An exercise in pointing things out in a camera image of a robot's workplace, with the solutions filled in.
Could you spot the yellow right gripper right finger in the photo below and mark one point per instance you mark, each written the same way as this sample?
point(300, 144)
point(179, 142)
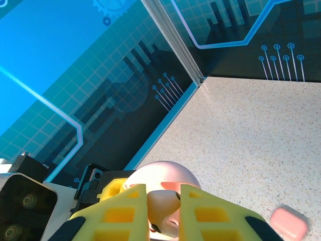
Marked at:
point(213, 221)

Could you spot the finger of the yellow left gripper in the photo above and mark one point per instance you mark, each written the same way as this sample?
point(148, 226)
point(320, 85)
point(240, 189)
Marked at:
point(114, 188)

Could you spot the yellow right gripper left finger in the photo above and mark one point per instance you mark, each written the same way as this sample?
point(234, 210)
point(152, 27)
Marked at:
point(113, 218)

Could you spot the pink round charging case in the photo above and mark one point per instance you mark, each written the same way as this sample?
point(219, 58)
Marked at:
point(163, 173)

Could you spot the pale pink earbud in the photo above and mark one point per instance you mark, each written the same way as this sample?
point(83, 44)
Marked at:
point(163, 206)

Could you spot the coral rectangular charging case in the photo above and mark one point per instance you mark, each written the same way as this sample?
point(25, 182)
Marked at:
point(288, 221)

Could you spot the blue table edge strip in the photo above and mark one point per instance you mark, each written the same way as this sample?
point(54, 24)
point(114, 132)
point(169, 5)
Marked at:
point(164, 125)

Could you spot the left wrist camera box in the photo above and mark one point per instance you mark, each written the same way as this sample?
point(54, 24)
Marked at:
point(25, 206)

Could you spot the aluminium corner post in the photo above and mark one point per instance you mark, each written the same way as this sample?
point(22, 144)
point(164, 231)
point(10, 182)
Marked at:
point(176, 42)

